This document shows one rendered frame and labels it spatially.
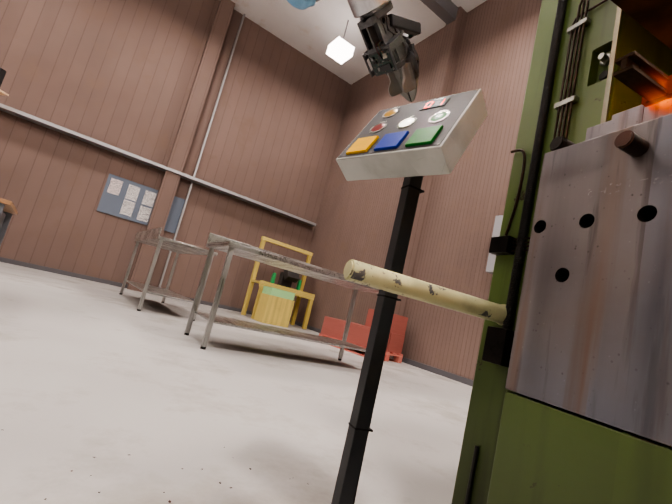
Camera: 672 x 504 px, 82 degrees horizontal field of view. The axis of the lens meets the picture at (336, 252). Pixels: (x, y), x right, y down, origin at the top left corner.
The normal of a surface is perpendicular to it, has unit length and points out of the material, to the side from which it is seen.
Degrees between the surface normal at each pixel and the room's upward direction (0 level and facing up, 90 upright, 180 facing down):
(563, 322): 90
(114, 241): 90
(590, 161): 90
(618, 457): 90
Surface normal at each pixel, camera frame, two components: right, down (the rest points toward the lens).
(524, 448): -0.89, -0.27
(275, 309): 0.58, 0.02
